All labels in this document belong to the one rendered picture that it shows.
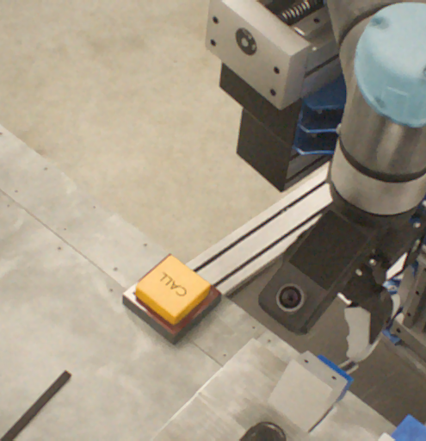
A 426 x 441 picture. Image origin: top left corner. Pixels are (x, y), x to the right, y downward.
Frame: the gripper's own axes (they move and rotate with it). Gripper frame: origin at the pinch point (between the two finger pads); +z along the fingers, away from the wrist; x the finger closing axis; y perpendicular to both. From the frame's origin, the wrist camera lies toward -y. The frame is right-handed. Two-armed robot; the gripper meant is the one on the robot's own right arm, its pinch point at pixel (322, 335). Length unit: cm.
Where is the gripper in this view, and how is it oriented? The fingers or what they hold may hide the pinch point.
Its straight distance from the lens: 106.1
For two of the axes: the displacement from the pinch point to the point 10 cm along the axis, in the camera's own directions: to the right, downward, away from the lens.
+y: 6.6, -5.7, 5.0
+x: -7.5, -5.6, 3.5
